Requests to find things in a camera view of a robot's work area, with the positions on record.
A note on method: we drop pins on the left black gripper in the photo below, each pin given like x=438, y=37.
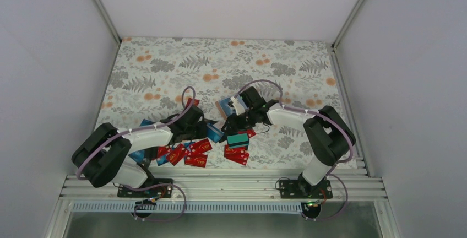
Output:
x=202, y=133

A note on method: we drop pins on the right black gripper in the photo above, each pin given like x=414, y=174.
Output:
x=234, y=124

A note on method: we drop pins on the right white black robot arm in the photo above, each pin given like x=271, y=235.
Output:
x=329, y=136

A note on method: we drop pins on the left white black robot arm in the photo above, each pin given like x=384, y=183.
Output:
x=104, y=157

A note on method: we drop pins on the red vip card upper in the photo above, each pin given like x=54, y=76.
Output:
x=200, y=147

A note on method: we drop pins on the red vip card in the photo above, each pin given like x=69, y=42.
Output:
x=249, y=132
x=196, y=160
x=200, y=147

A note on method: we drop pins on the lone red card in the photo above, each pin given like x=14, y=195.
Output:
x=194, y=102

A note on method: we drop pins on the red vip card right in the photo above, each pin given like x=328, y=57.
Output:
x=249, y=132

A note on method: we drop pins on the red card lower left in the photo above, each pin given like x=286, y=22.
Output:
x=177, y=154

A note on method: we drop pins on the red vip card bottom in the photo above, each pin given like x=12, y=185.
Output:
x=196, y=160

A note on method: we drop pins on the teal card with black stripe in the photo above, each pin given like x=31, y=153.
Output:
x=238, y=140

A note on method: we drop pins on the blue card far left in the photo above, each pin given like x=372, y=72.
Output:
x=145, y=122

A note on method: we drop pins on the red card pair right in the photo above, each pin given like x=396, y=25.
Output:
x=238, y=155

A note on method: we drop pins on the floral patterned table mat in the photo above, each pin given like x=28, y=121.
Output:
x=153, y=76

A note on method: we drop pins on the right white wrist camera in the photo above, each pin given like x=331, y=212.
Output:
x=237, y=105

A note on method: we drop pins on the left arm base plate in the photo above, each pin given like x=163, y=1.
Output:
x=154, y=192

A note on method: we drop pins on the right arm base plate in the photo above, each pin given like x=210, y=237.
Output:
x=295, y=189

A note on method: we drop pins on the aluminium rail frame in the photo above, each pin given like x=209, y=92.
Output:
x=225, y=203

